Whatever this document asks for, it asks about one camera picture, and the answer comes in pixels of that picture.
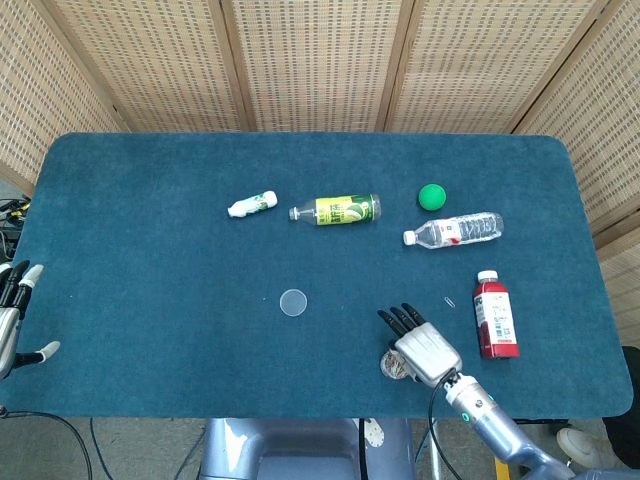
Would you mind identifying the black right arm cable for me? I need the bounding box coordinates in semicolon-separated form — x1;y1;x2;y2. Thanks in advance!
427;367;466;480

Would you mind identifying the woven bamboo screen panel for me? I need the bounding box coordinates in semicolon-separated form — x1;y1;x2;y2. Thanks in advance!
39;0;256;134
0;0;121;196
384;0;614;135
514;0;640;351
219;0;416;134

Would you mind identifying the red juice bottle white cap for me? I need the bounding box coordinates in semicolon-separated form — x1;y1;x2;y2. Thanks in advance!
473;269;521;360

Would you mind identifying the round clear paper clip box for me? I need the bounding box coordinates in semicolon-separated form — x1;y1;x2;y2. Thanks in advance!
381;349;410;379

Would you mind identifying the white perforated bracket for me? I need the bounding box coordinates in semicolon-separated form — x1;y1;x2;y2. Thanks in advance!
360;417;387;451

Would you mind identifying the clear water bottle white cap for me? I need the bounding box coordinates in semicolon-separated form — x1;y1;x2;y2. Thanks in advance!
402;211;505;250

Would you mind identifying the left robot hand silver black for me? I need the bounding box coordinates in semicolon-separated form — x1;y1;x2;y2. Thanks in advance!
0;259;62;381

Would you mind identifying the clear round plastic lid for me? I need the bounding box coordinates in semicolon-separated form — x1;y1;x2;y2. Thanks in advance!
279;288;309;317

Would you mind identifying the black floor cable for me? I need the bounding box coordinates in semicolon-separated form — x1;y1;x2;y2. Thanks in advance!
0;410;95;480

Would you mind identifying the green foam ball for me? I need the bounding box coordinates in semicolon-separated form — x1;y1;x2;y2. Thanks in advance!
417;183;447;210

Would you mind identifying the white shoe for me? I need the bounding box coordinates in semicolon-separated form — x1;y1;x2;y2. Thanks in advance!
556;427;607;470

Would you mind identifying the blue felt table mat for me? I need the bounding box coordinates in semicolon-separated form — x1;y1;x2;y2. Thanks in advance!
0;132;632;420

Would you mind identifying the dark trouser leg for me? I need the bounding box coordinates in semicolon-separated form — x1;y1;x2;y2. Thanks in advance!
602;413;640;471

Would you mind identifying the small white yogurt bottle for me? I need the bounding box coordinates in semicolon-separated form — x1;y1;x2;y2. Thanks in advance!
227;190;279;219

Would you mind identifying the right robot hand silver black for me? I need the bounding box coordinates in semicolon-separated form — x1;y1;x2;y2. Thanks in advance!
376;302;463;387

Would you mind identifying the blue floor cable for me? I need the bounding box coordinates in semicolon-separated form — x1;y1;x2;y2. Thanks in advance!
88;418;115;480

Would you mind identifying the blue-grey robot torso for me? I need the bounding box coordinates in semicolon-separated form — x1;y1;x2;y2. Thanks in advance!
198;417;416;480

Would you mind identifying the metal table leg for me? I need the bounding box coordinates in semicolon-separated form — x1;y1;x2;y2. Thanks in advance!
428;418;443;480

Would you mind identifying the empty green label tea bottle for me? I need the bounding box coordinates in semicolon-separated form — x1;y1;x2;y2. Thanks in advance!
288;193;382;227

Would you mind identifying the tangled cable bundle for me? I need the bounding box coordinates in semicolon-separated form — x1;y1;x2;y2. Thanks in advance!
0;197;32;261

